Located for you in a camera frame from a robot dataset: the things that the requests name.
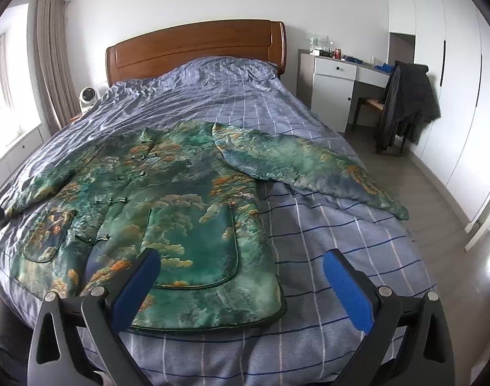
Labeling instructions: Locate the white desk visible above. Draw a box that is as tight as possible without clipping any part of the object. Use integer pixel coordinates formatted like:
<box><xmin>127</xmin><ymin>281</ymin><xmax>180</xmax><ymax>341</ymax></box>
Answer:
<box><xmin>297</xmin><ymin>48</ymin><xmax>394</xmax><ymax>133</ymax></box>

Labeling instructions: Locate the green cloud print jacket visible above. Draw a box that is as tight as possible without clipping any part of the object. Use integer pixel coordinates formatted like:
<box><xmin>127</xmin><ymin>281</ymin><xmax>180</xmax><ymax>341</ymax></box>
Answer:
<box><xmin>4</xmin><ymin>121</ymin><xmax>410</xmax><ymax>326</ymax></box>

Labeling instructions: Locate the beige curtain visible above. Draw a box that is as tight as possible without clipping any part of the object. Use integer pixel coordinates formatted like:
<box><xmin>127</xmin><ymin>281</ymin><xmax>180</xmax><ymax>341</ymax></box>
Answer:
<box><xmin>35</xmin><ymin>0</ymin><xmax>81</xmax><ymax>129</ymax></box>

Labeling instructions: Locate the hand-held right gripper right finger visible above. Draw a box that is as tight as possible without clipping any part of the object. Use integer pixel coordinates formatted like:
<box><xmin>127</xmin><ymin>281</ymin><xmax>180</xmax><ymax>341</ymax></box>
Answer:
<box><xmin>323</xmin><ymin>248</ymin><xmax>456</xmax><ymax>386</ymax></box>

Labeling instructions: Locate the black jacket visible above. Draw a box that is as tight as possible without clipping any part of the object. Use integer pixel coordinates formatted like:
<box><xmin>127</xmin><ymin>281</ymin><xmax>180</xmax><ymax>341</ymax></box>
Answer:
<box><xmin>376</xmin><ymin>61</ymin><xmax>442</xmax><ymax>154</ymax></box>

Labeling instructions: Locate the wooden chair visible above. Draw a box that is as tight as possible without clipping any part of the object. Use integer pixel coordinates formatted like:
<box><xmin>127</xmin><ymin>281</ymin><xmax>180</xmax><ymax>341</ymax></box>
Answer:
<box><xmin>352</xmin><ymin>96</ymin><xmax>407</xmax><ymax>157</ymax></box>

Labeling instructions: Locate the wooden headboard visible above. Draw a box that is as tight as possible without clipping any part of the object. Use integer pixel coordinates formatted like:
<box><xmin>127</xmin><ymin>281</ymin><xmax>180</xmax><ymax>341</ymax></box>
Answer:
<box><xmin>106</xmin><ymin>20</ymin><xmax>288</xmax><ymax>87</ymax></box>

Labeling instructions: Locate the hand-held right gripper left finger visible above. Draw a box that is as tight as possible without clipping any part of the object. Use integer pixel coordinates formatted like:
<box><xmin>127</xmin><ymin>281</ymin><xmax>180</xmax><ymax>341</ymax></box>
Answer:
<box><xmin>28</xmin><ymin>247</ymin><xmax>162</xmax><ymax>386</ymax></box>

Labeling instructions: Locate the blue checked bed blanket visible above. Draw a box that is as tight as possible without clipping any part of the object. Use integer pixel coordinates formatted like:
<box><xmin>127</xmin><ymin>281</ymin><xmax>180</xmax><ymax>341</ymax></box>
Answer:
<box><xmin>0</xmin><ymin>57</ymin><xmax>439</xmax><ymax>386</ymax></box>

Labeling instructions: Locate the white wardrobe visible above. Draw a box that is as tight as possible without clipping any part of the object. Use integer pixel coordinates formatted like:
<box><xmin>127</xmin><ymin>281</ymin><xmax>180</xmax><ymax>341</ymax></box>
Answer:
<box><xmin>384</xmin><ymin>0</ymin><xmax>490</xmax><ymax>226</ymax></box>

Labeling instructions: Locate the white window cabinet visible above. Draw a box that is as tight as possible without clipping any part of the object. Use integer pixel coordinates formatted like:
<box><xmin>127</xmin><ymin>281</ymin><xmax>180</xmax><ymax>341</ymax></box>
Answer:
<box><xmin>0</xmin><ymin>124</ymin><xmax>44</xmax><ymax>202</ymax></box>

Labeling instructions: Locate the white door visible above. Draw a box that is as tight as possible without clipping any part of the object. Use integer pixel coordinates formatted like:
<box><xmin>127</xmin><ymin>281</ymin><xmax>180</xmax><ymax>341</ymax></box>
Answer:
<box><xmin>464</xmin><ymin>193</ymin><xmax>490</xmax><ymax>252</ymax></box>

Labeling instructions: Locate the clear plastic container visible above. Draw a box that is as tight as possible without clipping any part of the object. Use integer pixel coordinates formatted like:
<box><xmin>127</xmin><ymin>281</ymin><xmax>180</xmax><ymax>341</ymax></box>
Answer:
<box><xmin>309</xmin><ymin>32</ymin><xmax>333</xmax><ymax>51</ymax></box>

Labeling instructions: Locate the white security camera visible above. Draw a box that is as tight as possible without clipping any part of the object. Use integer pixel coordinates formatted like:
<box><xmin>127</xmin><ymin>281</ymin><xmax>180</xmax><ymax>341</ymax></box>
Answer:
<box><xmin>78</xmin><ymin>86</ymin><xmax>101</xmax><ymax>112</ymax></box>

